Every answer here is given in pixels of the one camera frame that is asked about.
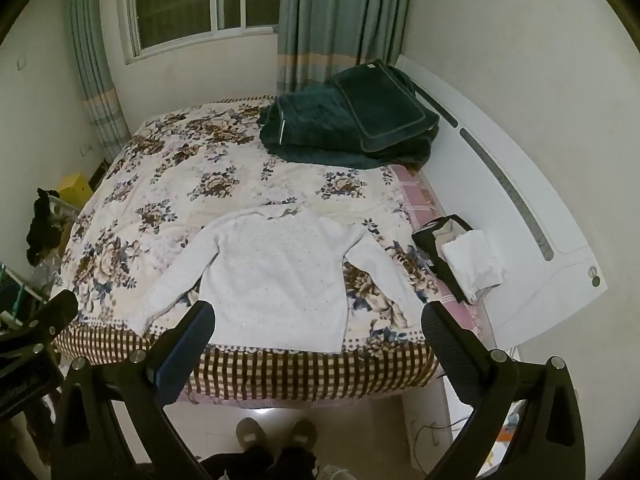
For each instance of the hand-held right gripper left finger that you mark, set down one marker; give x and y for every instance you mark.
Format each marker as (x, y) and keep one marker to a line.
(177, 360)

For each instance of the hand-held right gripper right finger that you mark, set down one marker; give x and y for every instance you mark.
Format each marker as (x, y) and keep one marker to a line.
(445, 340)

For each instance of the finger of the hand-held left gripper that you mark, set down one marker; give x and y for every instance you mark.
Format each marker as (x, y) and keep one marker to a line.
(55, 310)

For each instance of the white knit sweater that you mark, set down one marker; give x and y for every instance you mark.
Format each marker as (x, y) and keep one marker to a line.
(275, 270)

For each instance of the green rack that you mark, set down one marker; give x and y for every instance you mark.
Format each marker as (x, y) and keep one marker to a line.
(17, 290)

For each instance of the white folded cloth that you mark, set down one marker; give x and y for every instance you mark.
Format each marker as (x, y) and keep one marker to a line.
(472, 260)

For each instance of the black cloth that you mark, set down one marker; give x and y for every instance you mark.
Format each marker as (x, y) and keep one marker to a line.
(42, 225)

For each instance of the black folded garment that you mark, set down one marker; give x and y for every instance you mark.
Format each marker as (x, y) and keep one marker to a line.
(430, 250)

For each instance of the white headboard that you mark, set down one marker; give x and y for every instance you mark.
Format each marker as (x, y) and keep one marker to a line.
(525, 280)

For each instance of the yellow box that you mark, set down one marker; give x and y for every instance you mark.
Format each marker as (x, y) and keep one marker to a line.
(75, 187)

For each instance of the person's dark trousers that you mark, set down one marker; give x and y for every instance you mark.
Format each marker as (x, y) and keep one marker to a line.
(260, 465)

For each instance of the pink striped bed sheet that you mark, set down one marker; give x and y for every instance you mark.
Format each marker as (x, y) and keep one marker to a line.
(417, 200)

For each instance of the person's right slipper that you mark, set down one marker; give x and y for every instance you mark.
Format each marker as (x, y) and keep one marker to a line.
(302, 432)

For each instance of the white shoe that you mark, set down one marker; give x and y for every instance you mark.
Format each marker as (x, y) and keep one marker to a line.
(335, 474)

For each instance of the floral quilt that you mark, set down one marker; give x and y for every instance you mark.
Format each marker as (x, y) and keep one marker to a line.
(200, 160)

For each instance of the narrow grey-green striped curtain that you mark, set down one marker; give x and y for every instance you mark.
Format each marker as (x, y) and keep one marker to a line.
(95, 85)

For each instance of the dark green pillow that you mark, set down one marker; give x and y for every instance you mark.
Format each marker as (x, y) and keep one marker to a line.
(385, 105)

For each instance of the dark green blanket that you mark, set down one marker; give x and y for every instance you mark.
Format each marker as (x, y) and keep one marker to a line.
(310, 135)

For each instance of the window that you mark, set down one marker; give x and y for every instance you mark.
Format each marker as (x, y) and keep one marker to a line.
(175, 0)

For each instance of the wide grey-green striped curtain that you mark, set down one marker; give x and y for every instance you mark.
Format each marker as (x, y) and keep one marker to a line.
(325, 20)

